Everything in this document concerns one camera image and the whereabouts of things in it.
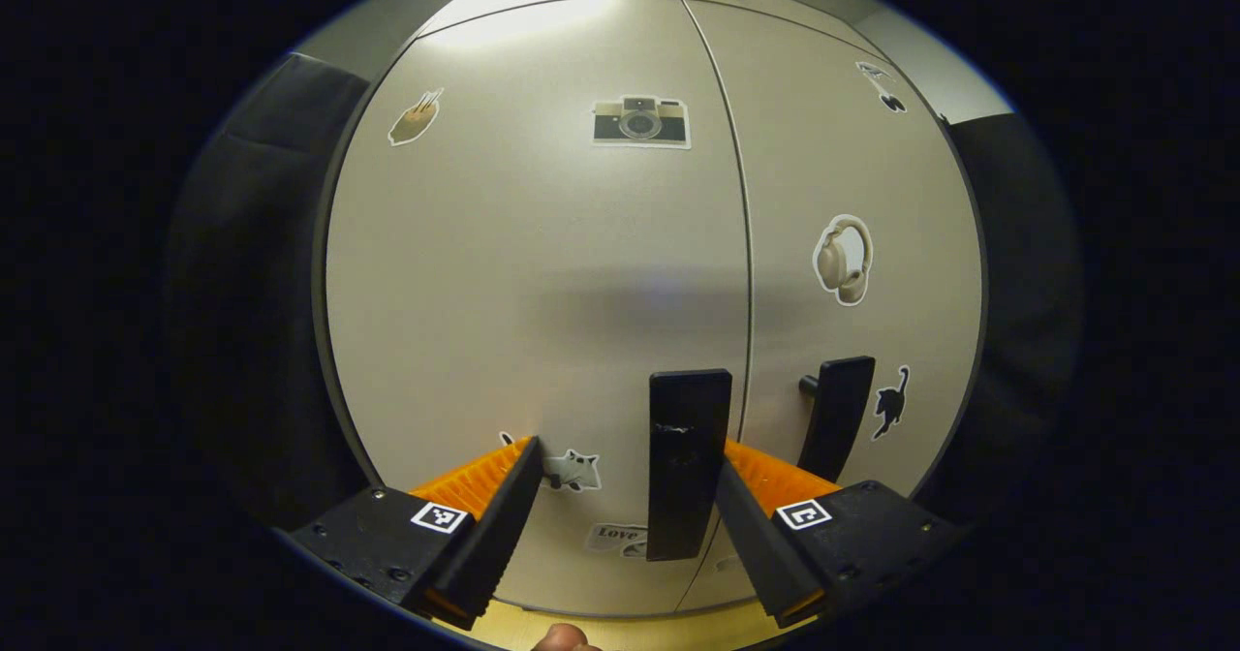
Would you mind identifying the white door with cat sticker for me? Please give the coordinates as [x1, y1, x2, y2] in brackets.
[673, 0, 984, 613]

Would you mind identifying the white door with camera sticker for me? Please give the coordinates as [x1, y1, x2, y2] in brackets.
[325, 0, 752, 618]

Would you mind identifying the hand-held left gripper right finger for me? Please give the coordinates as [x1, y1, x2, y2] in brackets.
[714, 438, 970, 630]

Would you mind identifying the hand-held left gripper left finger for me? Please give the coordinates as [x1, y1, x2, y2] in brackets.
[281, 436, 545, 633]

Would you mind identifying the black door handle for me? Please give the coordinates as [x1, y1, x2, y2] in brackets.
[797, 355, 877, 484]
[646, 369, 734, 563]

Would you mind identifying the white shoe cabinet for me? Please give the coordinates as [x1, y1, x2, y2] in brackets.
[310, 0, 991, 623]

